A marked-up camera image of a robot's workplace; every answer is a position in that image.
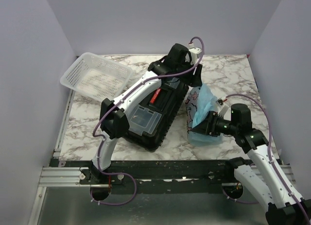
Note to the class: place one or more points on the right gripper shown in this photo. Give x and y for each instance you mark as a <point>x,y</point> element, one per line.
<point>208,126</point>

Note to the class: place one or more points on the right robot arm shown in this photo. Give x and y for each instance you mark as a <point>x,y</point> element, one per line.
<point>282,203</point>

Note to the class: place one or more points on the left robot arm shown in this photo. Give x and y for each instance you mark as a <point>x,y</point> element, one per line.
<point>181,62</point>

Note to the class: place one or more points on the black plastic toolbox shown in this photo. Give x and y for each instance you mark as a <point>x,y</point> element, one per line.
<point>151,119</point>

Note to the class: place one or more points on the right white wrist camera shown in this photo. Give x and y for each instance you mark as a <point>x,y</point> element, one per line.
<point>223,107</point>

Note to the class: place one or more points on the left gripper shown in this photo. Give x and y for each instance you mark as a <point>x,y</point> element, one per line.
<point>194,80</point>

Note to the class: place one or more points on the light blue plastic bag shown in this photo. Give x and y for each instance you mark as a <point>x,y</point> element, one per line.
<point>199,102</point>

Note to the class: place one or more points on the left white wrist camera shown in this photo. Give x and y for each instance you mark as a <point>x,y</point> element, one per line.
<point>194,54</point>

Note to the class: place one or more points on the white perforated plastic basket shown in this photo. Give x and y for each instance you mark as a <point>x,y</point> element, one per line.
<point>96,77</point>

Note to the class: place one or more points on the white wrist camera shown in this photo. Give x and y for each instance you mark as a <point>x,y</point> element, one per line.
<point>194,54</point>
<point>223,107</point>

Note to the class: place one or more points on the black mounting base rail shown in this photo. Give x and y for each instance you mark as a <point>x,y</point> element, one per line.
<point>157,177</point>

